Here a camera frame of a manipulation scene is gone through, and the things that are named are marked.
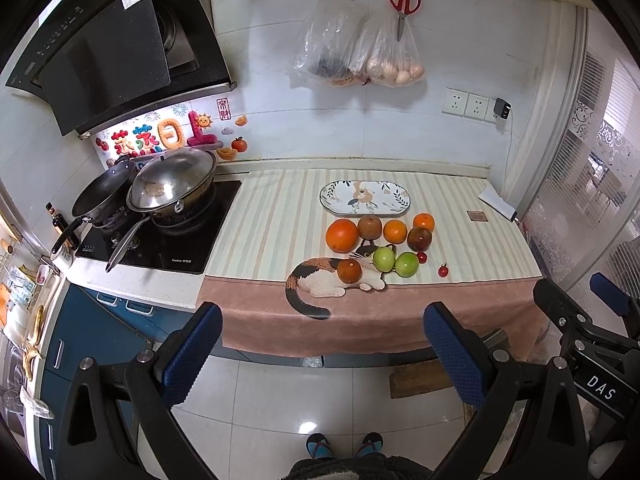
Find red handled scissors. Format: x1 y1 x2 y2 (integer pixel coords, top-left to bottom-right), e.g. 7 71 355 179
388 0 422 40

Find oval floral ceramic plate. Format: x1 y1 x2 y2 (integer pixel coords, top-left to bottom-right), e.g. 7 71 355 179
319 180 411 217

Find white wall socket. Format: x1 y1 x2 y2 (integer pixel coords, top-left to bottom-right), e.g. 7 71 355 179
463 93 489 120
442 88 469 116

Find dark red apple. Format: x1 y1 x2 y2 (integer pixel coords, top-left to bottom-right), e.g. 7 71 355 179
406 226 433 252

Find right blue slipper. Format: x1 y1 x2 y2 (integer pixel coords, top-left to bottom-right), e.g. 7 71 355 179
355 432 384 457

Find colourful wall stickers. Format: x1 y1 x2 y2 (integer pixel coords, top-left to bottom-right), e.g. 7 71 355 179
92 94 250 166

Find white folded paper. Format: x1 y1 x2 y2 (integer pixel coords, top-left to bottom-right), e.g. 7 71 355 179
478 185 516 221

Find plastic bag dark contents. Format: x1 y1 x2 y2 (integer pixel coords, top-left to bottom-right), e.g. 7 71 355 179
293 0 367 87

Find large orange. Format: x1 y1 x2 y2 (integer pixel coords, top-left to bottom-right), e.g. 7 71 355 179
326 219 360 254

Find small orange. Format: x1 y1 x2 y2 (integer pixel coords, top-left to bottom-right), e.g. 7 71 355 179
383 219 408 245
412 212 435 233

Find black frying pan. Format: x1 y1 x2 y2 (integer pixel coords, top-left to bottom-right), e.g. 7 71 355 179
51 157 138 256

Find blue slipper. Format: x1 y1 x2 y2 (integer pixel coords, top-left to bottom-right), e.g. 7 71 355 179
306 432 334 460
355 432 384 457

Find cherry tomato with stem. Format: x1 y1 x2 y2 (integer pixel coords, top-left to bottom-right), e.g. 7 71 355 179
438 263 449 278

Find dark sauce bottle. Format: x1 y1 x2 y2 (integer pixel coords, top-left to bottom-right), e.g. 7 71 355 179
46 203 79 249

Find brown red apple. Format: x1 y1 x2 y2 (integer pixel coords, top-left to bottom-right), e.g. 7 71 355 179
357 214 383 240

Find right white wall socket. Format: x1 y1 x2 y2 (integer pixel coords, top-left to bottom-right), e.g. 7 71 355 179
463 93 489 120

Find black plug adapter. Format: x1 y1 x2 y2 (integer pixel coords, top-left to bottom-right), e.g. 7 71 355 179
494 98 512 120

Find steel wok with lid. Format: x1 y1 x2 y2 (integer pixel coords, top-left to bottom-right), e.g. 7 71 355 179
105 148 217 272

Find plastic bag of eggs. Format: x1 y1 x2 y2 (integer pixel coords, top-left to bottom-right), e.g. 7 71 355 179
348 8 425 88

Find striped cat print mat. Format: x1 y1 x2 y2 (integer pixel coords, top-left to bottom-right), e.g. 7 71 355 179
198 169 546 358

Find black range hood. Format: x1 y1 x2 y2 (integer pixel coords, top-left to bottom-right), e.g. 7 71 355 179
6 0 235 138

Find small dark orange persimmon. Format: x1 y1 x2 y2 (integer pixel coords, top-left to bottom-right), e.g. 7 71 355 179
336 258 362 285

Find black gas stove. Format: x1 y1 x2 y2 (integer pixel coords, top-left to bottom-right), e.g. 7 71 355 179
75 180 241 274

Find brown mat label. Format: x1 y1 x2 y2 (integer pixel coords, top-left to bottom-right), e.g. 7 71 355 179
466 210 488 222

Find green apple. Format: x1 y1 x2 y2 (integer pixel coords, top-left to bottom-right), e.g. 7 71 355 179
372 247 396 273
394 252 420 278

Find left blue slipper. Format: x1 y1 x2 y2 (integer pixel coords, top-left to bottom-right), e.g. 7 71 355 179
306 432 334 460

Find left white wall socket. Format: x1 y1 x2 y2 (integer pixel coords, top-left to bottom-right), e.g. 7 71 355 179
442 88 469 116

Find blue kitchen cabinet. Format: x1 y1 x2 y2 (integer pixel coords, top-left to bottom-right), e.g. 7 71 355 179
39 284 191 479

